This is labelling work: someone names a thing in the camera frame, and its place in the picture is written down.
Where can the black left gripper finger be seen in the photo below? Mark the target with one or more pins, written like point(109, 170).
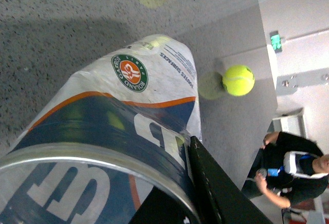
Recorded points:
point(218, 200)

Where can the clear plastic tennis ball can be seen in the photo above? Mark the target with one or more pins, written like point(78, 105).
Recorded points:
point(112, 144)

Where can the person in black shirt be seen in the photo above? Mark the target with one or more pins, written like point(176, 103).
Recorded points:
point(287, 170)

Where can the green exit sign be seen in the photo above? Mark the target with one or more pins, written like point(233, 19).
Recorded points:
point(276, 41)

